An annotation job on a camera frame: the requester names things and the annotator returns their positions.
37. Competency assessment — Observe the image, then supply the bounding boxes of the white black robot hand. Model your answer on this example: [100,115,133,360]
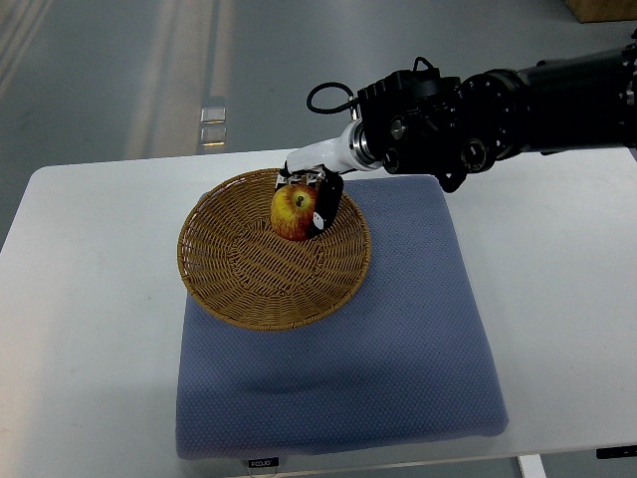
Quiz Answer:
[275,119,381,238]

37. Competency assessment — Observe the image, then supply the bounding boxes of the red yellow apple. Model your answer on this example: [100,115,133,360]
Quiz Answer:
[270,184,318,241]

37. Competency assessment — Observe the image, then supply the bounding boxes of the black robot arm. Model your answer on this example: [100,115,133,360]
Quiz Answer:
[357,44,636,192]

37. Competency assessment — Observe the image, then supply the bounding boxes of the woven wicker basket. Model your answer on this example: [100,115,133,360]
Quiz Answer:
[177,168,371,331]

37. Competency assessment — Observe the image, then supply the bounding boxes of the metal floor plate lower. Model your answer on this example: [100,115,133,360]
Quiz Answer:
[199,124,227,147]

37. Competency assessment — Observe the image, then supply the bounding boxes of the metal floor plate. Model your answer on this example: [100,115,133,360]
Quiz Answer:
[200,106,226,124]
[199,124,227,147]

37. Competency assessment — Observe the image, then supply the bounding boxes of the metal floor plate upper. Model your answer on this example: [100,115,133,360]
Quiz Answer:
[200,106,226,124]

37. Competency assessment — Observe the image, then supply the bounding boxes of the blue grey cushion mat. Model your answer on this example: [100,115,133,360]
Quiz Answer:
[176,175,508,459]

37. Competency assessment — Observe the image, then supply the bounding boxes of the black label tag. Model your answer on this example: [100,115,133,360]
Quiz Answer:
[248,457,280,469]

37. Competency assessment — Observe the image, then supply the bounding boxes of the cardboard box corner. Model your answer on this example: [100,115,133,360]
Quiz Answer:
[564,0,636,23]

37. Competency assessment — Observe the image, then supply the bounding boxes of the white table leg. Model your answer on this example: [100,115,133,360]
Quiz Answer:
[518,454,547,478]

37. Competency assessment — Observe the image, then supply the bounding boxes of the black table control panel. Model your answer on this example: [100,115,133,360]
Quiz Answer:
[596,445,637,460]

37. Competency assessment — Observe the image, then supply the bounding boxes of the black cable loop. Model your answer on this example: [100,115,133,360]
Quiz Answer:
[306,82,359,116]

